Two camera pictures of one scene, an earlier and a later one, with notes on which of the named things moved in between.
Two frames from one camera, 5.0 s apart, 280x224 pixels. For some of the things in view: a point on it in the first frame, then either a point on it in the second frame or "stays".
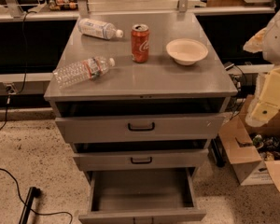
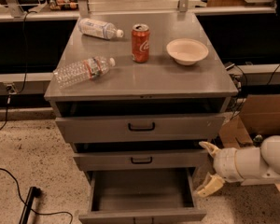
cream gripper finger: (248, 119) → (212, 184)
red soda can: (140, 38) stays
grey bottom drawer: (143, 196) stays
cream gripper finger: (257, 43) → (210, 147)
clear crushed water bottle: (74, 73) stays
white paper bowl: (187, 51) stays
